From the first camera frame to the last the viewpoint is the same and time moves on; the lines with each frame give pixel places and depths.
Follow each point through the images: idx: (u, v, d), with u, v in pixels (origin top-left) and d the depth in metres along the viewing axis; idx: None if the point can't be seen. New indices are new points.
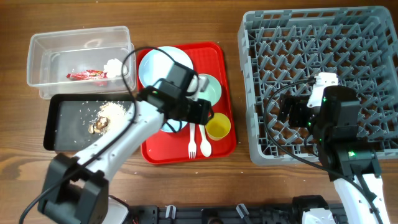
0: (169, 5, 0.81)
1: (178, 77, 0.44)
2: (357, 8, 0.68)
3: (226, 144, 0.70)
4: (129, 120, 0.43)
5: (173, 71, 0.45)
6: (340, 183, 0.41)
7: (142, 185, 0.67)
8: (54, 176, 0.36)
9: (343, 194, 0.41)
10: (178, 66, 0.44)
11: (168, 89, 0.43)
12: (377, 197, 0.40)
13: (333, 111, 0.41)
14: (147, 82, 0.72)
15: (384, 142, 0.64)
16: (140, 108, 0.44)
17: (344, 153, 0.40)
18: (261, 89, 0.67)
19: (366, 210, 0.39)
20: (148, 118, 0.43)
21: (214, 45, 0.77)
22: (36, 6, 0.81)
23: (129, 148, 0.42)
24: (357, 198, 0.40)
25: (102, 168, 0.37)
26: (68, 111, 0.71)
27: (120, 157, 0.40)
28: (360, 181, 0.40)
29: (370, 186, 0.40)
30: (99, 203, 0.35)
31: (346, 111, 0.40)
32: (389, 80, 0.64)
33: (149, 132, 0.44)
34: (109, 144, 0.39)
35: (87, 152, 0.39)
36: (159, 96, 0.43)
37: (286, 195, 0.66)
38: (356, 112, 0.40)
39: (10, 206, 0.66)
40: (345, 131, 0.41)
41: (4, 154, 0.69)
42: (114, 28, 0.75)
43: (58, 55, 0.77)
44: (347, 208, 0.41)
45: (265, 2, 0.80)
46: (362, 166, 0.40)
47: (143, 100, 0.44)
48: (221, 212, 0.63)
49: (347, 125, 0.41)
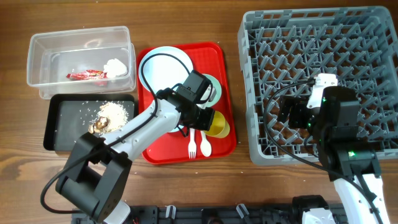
0: (169, 5, 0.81)
1: (196, 84, 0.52)
2: (357, 8, 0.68)
3: (226, 144, 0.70)
4: (150, 113, 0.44)
5: (191, 78, 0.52)
6: (340, 183, 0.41)
7: (142, 185, 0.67)
8: (80, 153, 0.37)
9: (343, 195, 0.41)
10: (196, 75, 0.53)
11: (186, 94, 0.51)
12: (377, 197, 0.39)
13: (333, 111, 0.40)
14: (148, 82, 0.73)
15: (384, 142, 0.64)
16: (161, 104, 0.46)
17: (344, 152, 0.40)
18: (261, 89, 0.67)
19: (366, 210, 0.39)
20: (168, 114, 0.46)
21: (214, 45, 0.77)
22: (36, 6, 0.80)
23: (148, 139, 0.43)
24: (357, 198, 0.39)
25: (127, 151, 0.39)
26: (68, 111, 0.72)
27: (141, 144, 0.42)
28: (360, 181, 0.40)
29: (370, 186, 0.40)
30: (119, 184, 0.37)
31: (346, 111, 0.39)
32: (389, 80, 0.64)
33: (166, 128, 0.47)
34: (135, 129, 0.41)
35: (114, 134, 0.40)
36: (177, 99, 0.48)
37: (286, 195, 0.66)
38: (356, 112, 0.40)
39: (11, 206, 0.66)
40: (344, 132, 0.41)
41: (4, 154, 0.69)
42: (114, 28, 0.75)
43: (58, 55, 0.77)
44: (347, 208, 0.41)
45: (265, 2, 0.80)
46: (361, 167, 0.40)
47: (163, 98, 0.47)
48: (221, 212, 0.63)
49: (346, 125, 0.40)
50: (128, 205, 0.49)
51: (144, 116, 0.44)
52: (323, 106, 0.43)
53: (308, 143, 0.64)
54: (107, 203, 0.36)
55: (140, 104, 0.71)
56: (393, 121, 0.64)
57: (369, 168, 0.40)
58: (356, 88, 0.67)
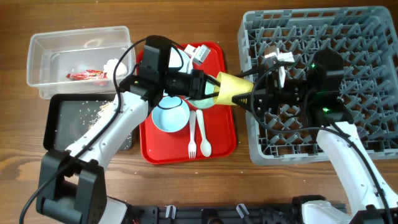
0: (169, 5, 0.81)
1: (154, 60, 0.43)
2: (357, 8, 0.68)
3: (226, 144, 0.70)
4: (114, 111, 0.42)
5: (145, 54, 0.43)
6: (321, 134, 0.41)
7: (142, 185, 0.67)
8: (48, 172, 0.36)
9: (324, 144, 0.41)
10: (149, 48, 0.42)
11: (147, 74, 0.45)
12: (353, 136, 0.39)
13: (319, 78, 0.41)
14: None
15: (384, 142, 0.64)
16: (125, 98, 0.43)
17: (319, 110, 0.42)
18: None
19: (344, 145, 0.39)
20: (134, 106, 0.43)
21: (214, 46, 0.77)
22: (35, 6, 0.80)
23: (119, 134, 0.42)
24: (334, 138, 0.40)
25: (96, 158, 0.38)
26: (68, 111, 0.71)
27: (111, 145, 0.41)
28: (334, 127, 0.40)
29: (344, 129, 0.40)
30: (98, 190, 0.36)
31: (332, 79, 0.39)
32: (389, 80, 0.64)
33: (135, 118, 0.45)
34: (99, 134, 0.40)
35: (78, 144, 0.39)
36: (141, 84, 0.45)
37: (286, 195, 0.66)
38: (338, 82, 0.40)
39: (11, 206, 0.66)
40: (327, 94, 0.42)
41: (4, 154, 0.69)
42: (114, 28, 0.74)
43: (58, 55, 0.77)
44: (331, 156, 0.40)
45: (265, 2, 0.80)
46: (336, 119, 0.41)
47: (126, 91, 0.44)
48: (220, 212, 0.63)
49: (329, 91, 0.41)
50: (124, 203, 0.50)
51: (107, 114, 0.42)
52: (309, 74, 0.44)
53: (308, 143, 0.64)
54: (91, 213, 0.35)
55: None
56: (393, 121, 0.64)
57: (344, 118, 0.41)
58: (356, 88, 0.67)
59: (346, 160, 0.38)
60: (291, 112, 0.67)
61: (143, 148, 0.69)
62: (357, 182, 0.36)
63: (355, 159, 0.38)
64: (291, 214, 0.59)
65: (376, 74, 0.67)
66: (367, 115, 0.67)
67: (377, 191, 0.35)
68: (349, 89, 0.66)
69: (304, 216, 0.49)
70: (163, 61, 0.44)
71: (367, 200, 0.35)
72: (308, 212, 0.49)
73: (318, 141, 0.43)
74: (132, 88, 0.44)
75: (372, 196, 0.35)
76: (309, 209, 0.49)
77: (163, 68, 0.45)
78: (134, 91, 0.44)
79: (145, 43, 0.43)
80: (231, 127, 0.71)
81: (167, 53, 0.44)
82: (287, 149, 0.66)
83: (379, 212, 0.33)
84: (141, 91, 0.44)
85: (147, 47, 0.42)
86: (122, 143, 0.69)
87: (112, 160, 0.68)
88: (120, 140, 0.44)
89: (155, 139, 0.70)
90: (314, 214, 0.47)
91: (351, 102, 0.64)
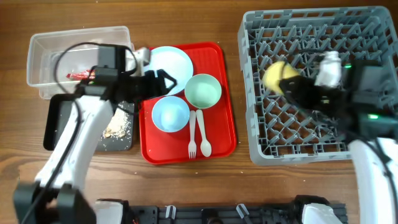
0: (169, 5, 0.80)
1: (111, 57, 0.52)
2: (357, 8, 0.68)
3: (226, 145, 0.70)
4: (76, 121, 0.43)
5: (106, 58, 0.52)
6: (356, 149, 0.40)
7: (142, 185, 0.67)
8: (23, 208, 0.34)
9: (357, 157, 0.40)
10: (107, 53, 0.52)
11: (105, 73, 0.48)
12: (394, 162, 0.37)
13: (362, 70, 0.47)
14: None
15: None
16: (82, 105, 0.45)
17: (365, 116, 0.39)
18: (261, 89, 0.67)
19: (379, 172, 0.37)
20: (94, 111, 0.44)
21: (214, 45, 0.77)
22: (36, 6, 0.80)
23: (88, 142, 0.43)
24: (371, 160, 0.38)
25: (69, 178, 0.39)
26: (67, 110, 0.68)
27: (81, 160, 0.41)
28: (376, 143, 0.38)
29: (386, 149, 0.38)
30: (81, 211, 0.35)
31: (369, 73, 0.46)
32: (389, 80, 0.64)
33: (99, 124, 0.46)
34: (65, 152, 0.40)
35: (48, 168, 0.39)
36: (97, 83, 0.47)
37: (286, 195, 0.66)
38: (377, 75, 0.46)
39: (11, 206, 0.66)
40: (367, 96, 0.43)
41: (4, 154, 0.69)
42: (114, 28, 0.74)
43: (57, 54, 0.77)
44: (360, 178, 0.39)
45: (265, 2, 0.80)
46: (379, 129, 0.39)
47: (84, 95, 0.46)
48: (220, 212, 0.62)
49: (368, 88, 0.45)
50: (119, 203, 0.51)
51: (69, 129, 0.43)
52: (360, 76, 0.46)
53: (308, 143, 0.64)
54: None
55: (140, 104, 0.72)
56: None
57: (392, 130, 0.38)
58: None
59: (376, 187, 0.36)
60: (291, 112, 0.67)
61: (143, 148, 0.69)
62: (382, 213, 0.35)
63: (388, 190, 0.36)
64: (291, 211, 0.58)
65: None
66: None
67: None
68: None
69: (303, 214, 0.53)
70: (118, 60, 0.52)
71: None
72: (308, 214, 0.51)
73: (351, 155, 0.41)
74: (87, 88, 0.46)
75: None
76: (310, 211, 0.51)
77: (119, 68, 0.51)
78: (91, 91, 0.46)
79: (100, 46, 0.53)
80: (231, 128, 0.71)
81: (122, 53, 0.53)
82: (287, 149, 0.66)
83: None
84: (102, 88, 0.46)
85: (104, 48, 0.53)
86: (122, 143, 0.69)
87: (112, 160, 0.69)
88: (92, 146, 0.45)
89: (155, 139, 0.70)
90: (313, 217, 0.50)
91: None
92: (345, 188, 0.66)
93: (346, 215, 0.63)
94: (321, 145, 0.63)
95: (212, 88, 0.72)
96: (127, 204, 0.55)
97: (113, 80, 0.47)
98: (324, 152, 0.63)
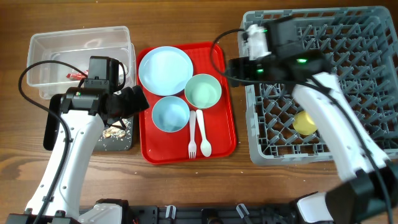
0: (169, 5, 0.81)
1: (103, 68, 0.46)
2: (357, 8, 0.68)
3: (226, 145, 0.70)
4: (63, 141, 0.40)
5: (93, 65, 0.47)
6: (300, 91, 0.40)
7: (142, 185, 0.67)
8: None
9: (305, 101, 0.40)
10: (97, 60, 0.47)
11: (96, 84, 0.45)
12: (334, 91, 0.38)
13: (270, 32, 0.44)
14: (147, 83, 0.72)
15: (384, 142, 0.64)
16: (69, 121, 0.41)
17: (294, 62, 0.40)
18: (261, 89, 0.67)
19: (326, 104, 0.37)
20: (84, 127, 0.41)
21: (214, 45, 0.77)
22: (36, 6, 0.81)
23: (79, 164, 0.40)
24: (315, 96, 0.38)
25: (61, 208, 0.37)
26: None
27: (73, 183, 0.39)
28: (314, 81, 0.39)
29: (325, 83, 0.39)
30: None
31: (282, 28, 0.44)
32: (389, 80, 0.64)
33: (92, 140, 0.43)
34: (55, 178, 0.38)
35: (39, 198, 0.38)
36: (84, 93, 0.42)
37: (286, 195, 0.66)
38: (291, 27, 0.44)
39: (10, 206, 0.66)
40: (290, 48, 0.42)
41: (4, 154, 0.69)
42: (114, 28, 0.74)
43: (58, 55, 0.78)
44: (310, 112, 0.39)
45: (265, 2, 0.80)
46: (313, 71, 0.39)
47: (70, 110, 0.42)
48: (220, 212, 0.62)
49: (287, 43, 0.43)
50: (117, 205, 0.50)
51: (57, 150, 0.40)
52: (275, 33, 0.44)
53: (308, 143, 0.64)
54: None
55: None
56: (394, 121, 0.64)
57: (324, 69, 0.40)
58: (356, 88, 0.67)
59: (331, 120, 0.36)
60: (291, 112, 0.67)
61: (143, 148, 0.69)
62: (344, 144, 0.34)
63: (339, 117, 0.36)
64: (291, 219, 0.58)
65: (376, 74, 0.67)
66: (367, 115, 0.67)
67: (364, 152, 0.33)
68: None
69: (303, 213, 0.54)
70: (110, 73, 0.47)
71: (355, 163, 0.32)
72: (306, 211, 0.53)
73: (293, 95, 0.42)
74: (74, 99, 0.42)
75: (360, 158, 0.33)
76: (305, 208, 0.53)
77: (113, 81, 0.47)
78: (80, 105, 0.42)
79: (92, 56, 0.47)
80: (231, 127, 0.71)
81: (115, 66, 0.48)
82: (287, 149, 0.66)
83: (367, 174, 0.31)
84: (91, 99, 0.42)
85: (95, 60, 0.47)
86: (122, 143, 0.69)
87: (112, 160, 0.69)
88: (84, 167, 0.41)
89: (155, 139, 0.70)
90: (310, 210, 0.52)
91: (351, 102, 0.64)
92: None
93: None
94: (321, 145, 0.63)
95: (212, 88, 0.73)
96: (126, 204, 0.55)
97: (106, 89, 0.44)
98: (324, 152, 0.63)
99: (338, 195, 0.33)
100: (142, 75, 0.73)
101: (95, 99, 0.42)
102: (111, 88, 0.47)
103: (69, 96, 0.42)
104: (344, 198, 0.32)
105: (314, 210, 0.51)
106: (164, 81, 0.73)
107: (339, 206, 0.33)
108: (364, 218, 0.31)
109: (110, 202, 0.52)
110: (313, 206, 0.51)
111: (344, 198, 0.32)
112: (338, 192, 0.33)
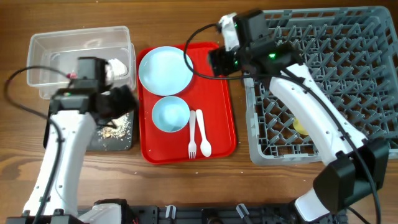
0: (169, 5, 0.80)
1: (91, 68, 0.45)
2: (357, 8, 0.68)
3: (226, 145, 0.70)
4: (56, 141, 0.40)
5: (81, 65, 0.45)
6: (273, 84, 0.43)
7: (142, 185, 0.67)
8: None
9: (280, 93, 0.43)
10: (83, 61, 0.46)
11: (84, 84, 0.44)
12: (307, 79, 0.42)
13: (244, 29, 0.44)
14: (146, 83, 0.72)
15: (384, 142, 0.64)
16: (60, 122, 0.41)
17: (265, 58, 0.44)
18: (261, 89, 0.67)
19: (302, 94, 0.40)
20: (75, 127, 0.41)
21: (214, 45, 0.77)
22: (36, 6, 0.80)
23: (73, 163, 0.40)
24: (290, 88, 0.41)
25: (60, 206, 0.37)
26: None
27: (69, 182, 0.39)
28: (286, 73, 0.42)
29: (298, 73, 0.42)
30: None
31: (254, 24, 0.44)
32: (389, 80, 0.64)
33: (84, 138, 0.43)
34: (50, 178, 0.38)
35: (36, 199, 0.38)
36: (73, 93, 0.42)
37: (286, 195, 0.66)
38: (263, 23, 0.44)
39: (10, 206, 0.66)
40: (262, 42, 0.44)
41: (4, 154, 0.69)
42: (114, 28, 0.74)
43: (58, 55, 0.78)
44: (288, 101, 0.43)
45: (265, 2, 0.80)
46: (284, 63, 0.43)
47: (60, 111, 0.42)
48: (221, 212, 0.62)
49: (260, 37, 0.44)
50: (117, 205, 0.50)
51: (50, 151, 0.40)
52: (247, 30, 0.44)
53: (308, 144, 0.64)
54: None
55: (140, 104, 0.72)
56: (394, 121, 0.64)
57: (293, 58, 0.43)
58: (356, 88, 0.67)
59: (306, 109, 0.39)
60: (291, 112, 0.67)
61: (143, 148, 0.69)
62: (322, 130, 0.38)
63: (314, 103, 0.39)
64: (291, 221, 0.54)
65: (376, 74, 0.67)
66: (367, 115, 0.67)
67: (341, 134, 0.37)
68: (334, 90, 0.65)
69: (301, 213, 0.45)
70: (99, 73, 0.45)
71: (335, 145, 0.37)
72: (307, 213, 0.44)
73: (271, 90, 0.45)
74: (63, 99, 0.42)
75: (337, 139, 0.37)
76: (304, 209, 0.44)
77: (102, 80, 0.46)
78: (69, 105, 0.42)
79: (79, 58, 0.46)
80: (231, 127, 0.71)
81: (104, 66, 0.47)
82: (287, 149, 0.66)
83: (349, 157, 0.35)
84: (81, 97, 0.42)
85: (82, 60, 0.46)
86: (122, 143, 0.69)
87: (112, 160, 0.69)
88: (79, 165, 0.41)
89: (154, 139, 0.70)
90: (309, 209, 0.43)
91: (351, 102, 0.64)
92: None
93: (347, 216, 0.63)
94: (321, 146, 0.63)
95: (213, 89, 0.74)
96: (125, 203, 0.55)
97: (94, 88, 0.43)
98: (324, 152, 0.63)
99: (326, 183, 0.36)
100: (142, 76, 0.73)
101: (85, 98, 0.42)
102: (101, 89, 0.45)
103: (58, 97, 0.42)
104: (331, 182, 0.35)
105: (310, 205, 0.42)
106: (164, 82, 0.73)
107: (328, 195, 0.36)
108: (354, 200, 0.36)
109: (108, 202, 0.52)
110: (308, 200, 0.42)
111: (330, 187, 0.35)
112: (325, 182, 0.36)
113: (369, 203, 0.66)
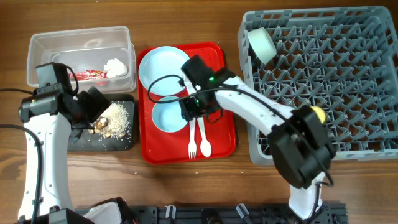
0: (169, 5, 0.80)
1: (51, 74, 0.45)
2: (357, 8, 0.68)
3: (226, 145, 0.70)
4: (34, 145, 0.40)
5: (40, 73, 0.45)
6: (220, 99, 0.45)
7: (142, 185, 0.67)
8: None
9: (225, 103, 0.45)
10: (40, 68, 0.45)
11: (48, 89, 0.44)
12: (240, 85, 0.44)
13: (186, 70, 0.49)
14: (145, 83, 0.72)
15: (384, 142, 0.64)
16: (35, 127, 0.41)
17: (208, 82, 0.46)
18: (261, 89, 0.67)
19: (237, 95, 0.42)
20: (51, 128, 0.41)
21: (214, 45, 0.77)
22: (36, 6, 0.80)
23: (58, 162, 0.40)
24: (228, 94, 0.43)
25: (55, 203, 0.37)
26: None
27: (58, 180, 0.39)
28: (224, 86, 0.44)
29: (232, 83, 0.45)
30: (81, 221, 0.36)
31: (194, 62, 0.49)
32: (389, 80, 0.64)
33: (63, 137, 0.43)
34: (38, 180, 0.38)
35: (28, 204, 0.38)
36: (39, 98, 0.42)
37: (286, 195, 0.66)
38: (200, 60, 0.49)
39: (10, 206, 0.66)
40: (204, 74, 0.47)
41: (4, 154, 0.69)
42: (114, 28, 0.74)
43: (58, 55, 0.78)
44: (234, 110, 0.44)
45: (265, 2, 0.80)
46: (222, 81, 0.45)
47: (32, 117, 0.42)
48: (221, 212, 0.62)
49: (202, 71, 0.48)
50: (115, 203, 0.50)
51: (31, 155, 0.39)
52: (189, 68, 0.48)
53: None
54: None
55: (140, 104, 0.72)
56: (394, 121, 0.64)
57: (229, 75, 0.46)
58: (356, 88, 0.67)
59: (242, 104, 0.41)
60: None
61: (143, 148, 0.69)
62: (256, 115, 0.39)
63: (248, 99, 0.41)
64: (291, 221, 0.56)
65: (376, 74, 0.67)
66: (367, 115, 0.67)
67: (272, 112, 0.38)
68: (334, 90, 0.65)
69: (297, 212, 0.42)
70: (61, 77, 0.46)
71: (269, 123, 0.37)
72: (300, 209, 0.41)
73: (222, 106, 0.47)
74: (32, 106, 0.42)
75: (271, 119, 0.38)
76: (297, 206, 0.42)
77: (66, 84, 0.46)
78: (39, 111, 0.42)
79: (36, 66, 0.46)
80: (231, 127, 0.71)
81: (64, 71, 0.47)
82: None
83: (282, 128, 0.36)
84: (48, 101, 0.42)
85: (40, 67, 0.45)
86: (122, 143, 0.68)
87: (112, 161, 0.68)
88: (64, 163, 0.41)
89: (154, 139, 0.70)
90: (300, 204, 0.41)
91: (351, 102, 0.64)
92: (345, 188, 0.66)
93: (347, 216, 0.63)
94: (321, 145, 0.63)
95: None
96: (121, 200, 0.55)
97: (60, 88, 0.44)
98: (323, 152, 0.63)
99: (278, 160, 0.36)
100: (142, 75, 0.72)
101: (53, 99, 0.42)
102: (66, 92, 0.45)
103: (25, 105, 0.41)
104: (279, 157, 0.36)
105: (300, 199, 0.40)
106: (163, 82, 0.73)
107: (286, 172, 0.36)
108: (309, 172, 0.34)
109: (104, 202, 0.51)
110: (296, 196, 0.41)
111: (282, 162, 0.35)
112: (277, 160, 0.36)
113: (369, 203, 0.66)
